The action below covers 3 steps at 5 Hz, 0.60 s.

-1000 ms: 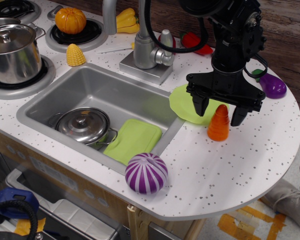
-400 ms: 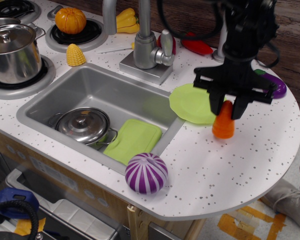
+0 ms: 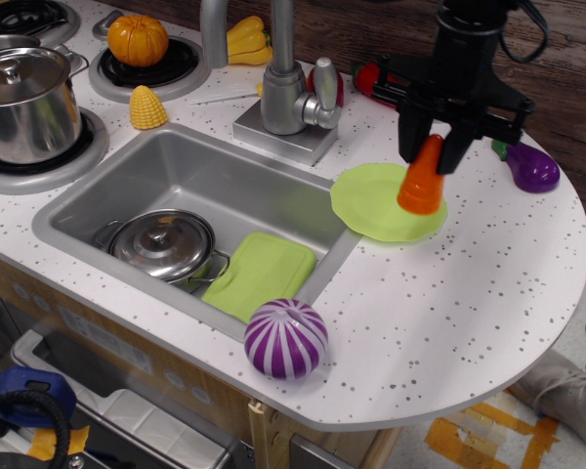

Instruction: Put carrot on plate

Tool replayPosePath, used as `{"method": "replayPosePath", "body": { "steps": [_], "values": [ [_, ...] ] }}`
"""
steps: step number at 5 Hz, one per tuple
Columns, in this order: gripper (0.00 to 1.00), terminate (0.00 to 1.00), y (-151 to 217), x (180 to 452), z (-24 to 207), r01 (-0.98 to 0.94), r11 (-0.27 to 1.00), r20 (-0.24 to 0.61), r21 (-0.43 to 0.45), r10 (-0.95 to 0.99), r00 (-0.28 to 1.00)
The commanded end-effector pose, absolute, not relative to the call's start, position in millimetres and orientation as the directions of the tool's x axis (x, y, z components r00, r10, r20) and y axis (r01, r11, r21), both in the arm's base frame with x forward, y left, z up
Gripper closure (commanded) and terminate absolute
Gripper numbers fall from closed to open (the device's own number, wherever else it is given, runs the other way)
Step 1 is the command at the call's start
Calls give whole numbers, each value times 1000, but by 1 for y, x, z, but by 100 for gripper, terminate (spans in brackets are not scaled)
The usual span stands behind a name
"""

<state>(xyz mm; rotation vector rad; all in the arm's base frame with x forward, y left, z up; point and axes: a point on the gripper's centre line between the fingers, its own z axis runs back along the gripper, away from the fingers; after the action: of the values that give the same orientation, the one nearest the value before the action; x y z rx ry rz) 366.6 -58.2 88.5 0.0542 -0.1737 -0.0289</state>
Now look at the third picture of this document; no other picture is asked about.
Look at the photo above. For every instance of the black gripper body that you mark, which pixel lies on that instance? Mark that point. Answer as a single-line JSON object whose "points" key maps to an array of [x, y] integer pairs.
{"points": [[455, 83]]}

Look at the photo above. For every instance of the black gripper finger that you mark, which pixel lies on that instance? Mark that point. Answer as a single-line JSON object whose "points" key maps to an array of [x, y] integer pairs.
{"points": [[414, 126], [455, 145]]}

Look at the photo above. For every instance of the orange toy carrot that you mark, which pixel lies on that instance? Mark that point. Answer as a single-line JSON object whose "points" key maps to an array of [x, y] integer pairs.
{"points": [[421, 190]]}

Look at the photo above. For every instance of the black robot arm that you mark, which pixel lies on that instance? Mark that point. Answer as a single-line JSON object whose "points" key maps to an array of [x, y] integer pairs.
{"points": [[480, 24]]}

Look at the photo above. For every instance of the light green plate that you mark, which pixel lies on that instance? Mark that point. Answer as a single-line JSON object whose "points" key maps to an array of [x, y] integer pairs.
{"points": [[365, 198]]}

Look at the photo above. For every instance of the red toy pepper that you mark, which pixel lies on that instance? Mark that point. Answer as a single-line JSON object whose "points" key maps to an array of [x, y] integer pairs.
{"points": [[365, 76]]}

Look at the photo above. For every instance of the purple toy eggplant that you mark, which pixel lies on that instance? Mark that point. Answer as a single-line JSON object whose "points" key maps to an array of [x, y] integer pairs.
{"points": [[532, 169]]}

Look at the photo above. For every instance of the red toy vegetable behind faucet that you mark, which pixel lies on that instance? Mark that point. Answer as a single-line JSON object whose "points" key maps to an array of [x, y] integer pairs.
{"points": [[340, 92]]}

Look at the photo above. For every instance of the silver toy faucet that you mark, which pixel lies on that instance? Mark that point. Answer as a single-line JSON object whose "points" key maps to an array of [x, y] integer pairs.
{"points": [[290, 120]]}

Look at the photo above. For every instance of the yellow toy bell pepper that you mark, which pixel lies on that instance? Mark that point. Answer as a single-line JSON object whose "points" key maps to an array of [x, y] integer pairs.
{"points": [[249, 42]]}

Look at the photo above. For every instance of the green cutting board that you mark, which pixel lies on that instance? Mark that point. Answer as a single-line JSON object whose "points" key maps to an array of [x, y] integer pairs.
{"points": [[264, 267]]}

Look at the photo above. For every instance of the grey sink basin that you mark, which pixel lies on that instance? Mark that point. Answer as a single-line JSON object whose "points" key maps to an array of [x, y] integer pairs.
{"points": [[237, 191]]}

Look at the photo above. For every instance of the black stove burner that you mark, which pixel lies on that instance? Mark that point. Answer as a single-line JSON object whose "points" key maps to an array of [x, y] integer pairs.
{"points": [[181, 71]]}

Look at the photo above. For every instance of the purple striped toy onion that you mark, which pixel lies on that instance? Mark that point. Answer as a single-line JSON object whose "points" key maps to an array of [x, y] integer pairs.
{"points": [[286, 339]]}

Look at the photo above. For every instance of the yellow toy corn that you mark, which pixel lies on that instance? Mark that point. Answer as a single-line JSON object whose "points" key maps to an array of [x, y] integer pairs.
{"points": [[146, 109]]}

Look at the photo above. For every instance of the small steel pot with lid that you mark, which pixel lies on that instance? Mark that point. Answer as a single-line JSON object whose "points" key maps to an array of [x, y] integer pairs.
{"points": [[173, 245]]}

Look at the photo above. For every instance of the grey shoe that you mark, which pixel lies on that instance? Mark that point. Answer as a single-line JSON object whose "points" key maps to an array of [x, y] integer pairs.
{"points": [[555, 387]]}

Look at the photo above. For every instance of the orange toy pumpkin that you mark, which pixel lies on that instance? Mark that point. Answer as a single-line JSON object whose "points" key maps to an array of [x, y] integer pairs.
{"points": [[137, 41]]}

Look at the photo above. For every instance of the front stove burner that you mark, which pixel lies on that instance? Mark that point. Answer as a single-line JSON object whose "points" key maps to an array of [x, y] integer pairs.
{"points": [[90, 157]]}

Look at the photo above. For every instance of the back left stove burner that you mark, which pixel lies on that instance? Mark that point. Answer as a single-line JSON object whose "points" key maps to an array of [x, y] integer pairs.
{"points": [[52, 22]]}

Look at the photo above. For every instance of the large steel pot with lid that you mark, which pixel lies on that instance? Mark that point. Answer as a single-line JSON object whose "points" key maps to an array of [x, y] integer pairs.
{"points": [[39, 116]]}

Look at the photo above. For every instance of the blue clamp tool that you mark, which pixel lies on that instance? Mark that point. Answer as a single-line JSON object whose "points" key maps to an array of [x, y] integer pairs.
{"points": [[31, 397]]}

